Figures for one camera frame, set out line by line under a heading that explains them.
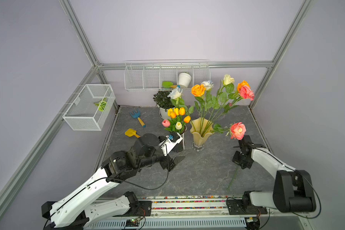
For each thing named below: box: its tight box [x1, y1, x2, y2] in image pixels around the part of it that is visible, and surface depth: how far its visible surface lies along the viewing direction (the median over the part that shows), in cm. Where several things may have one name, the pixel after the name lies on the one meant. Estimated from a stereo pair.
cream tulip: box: [175, 121, 183, 130], surface depth 71 cm
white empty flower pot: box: [177, 72, 192, 88], surface depth 95 cm
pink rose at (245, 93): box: [218, 85, 255, 127], surface depth 65 cm
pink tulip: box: [161, 119, 171, 128], surface depth 72 cm
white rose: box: [201, 80, 214, 91], surface depth 77 cm
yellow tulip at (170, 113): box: [167, 107, 176, 119], surface depth 77 cm
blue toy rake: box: [129, 108, 147, 128], surface depth 118 cm
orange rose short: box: [190, 83, 206, 97], surface depth 76 cm
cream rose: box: [222, 74, 235, 86], surface depth 75 cm
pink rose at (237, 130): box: [213, 121, 247, 140], surface depth 62 cm
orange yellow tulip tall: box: [183, 115, 192, 124], surface depth 74 cm
